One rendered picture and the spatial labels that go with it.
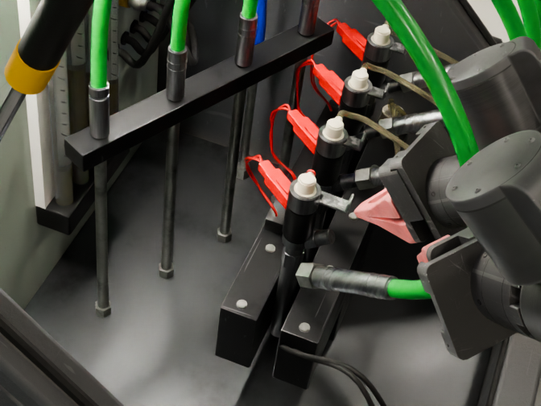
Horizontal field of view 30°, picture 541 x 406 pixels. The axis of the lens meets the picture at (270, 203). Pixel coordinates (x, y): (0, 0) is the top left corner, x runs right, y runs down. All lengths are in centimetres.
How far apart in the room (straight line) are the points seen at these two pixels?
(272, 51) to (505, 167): 57
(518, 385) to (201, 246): 42
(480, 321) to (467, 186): 13
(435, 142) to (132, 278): 48
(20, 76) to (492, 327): 33
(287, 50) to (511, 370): 39
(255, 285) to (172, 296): 20
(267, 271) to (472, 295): 41
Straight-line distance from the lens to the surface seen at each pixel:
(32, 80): 44
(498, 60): 72
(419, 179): 79
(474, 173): 53
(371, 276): 76
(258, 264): 100
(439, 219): 80
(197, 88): 100
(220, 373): 110
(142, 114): 97
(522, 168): 50
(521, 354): 104
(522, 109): 73
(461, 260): 62
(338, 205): 88
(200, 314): 115
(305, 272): 80
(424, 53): 62
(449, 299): 62
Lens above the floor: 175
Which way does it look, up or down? 46 degrees down
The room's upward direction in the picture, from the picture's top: 9 degrees clockwise
